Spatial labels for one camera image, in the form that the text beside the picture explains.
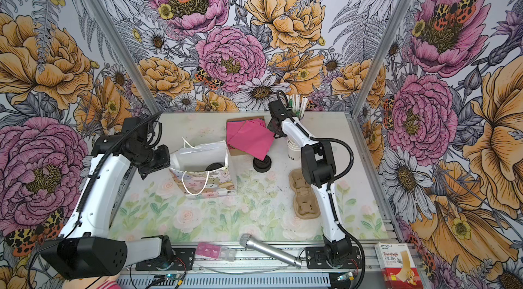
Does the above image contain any single pink paper napkin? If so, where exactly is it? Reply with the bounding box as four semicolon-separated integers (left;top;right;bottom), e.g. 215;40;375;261
230;120;275;160

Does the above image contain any white paper gift bag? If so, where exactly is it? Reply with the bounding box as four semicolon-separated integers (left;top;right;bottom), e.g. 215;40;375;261
169;141;237;200

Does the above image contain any black plastic cup lid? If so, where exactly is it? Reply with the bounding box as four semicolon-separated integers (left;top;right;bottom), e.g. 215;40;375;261
206;162;225;172

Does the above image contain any brown pulp cup carrier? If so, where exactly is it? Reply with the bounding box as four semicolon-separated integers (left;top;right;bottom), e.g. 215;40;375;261
289;169;321;220

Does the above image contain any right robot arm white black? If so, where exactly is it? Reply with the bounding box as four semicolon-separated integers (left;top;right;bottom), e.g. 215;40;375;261
268;90;366;271

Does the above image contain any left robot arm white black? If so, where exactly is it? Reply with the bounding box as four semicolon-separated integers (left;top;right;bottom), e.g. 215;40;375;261
39;113;174;280

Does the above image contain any pink straw holder cup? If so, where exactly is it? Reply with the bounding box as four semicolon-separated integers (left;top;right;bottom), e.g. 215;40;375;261
296;110;305;120

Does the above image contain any stack of white paper cups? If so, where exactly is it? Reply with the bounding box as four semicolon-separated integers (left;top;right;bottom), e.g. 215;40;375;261
287;137;301;160

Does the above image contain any brown cardboard napkin tray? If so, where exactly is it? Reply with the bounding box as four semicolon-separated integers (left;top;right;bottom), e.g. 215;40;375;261
226;115;266;156

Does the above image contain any pink plastic clip box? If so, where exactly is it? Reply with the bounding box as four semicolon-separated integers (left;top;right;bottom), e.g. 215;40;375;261
196;242;236;263

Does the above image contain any silver microphone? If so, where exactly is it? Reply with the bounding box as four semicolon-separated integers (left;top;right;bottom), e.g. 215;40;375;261
239;233;302;269

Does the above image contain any plush doll toy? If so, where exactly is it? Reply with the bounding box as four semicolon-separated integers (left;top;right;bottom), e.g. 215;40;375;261
62;274;121;289

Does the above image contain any bandage box red white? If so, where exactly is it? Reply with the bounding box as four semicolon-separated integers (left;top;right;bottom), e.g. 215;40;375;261
375;243;424;289

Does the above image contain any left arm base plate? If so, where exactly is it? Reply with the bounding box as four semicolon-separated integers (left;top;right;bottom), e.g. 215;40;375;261
135;248;196;271

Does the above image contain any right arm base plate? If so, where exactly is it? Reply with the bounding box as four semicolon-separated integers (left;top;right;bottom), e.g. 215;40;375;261
305;246;364;269

